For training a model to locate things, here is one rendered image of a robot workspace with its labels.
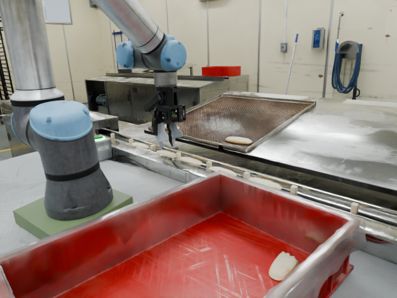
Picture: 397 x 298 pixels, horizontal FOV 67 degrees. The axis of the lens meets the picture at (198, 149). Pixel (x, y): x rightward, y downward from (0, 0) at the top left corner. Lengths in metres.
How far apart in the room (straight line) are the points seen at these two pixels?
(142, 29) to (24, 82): 0.29
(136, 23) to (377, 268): 0.69
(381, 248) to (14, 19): 0.85
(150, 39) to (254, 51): 4.51
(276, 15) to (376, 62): 1.58
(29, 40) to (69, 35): 7.78
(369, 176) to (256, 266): 0.40
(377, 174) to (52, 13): 8.09
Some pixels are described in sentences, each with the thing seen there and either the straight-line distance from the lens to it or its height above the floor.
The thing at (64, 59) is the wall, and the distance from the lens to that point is 8.46.
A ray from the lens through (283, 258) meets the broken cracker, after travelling 0.59.
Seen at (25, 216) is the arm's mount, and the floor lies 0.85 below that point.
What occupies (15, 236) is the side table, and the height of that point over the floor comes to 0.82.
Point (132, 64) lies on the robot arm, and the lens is 0.90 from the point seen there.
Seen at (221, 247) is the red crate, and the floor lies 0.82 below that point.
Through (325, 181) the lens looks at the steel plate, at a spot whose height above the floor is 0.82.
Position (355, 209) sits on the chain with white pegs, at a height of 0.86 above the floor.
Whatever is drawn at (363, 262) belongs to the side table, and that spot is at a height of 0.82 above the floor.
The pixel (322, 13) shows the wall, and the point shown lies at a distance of 4.75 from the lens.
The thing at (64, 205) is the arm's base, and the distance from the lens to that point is 0.71.
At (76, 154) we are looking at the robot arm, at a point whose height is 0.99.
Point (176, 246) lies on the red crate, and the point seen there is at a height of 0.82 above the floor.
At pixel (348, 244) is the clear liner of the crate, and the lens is 0.52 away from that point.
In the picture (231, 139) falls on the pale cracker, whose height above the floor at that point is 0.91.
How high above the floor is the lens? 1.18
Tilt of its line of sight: 17 degrees down
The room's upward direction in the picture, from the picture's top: 2 degrees counter-clockwise
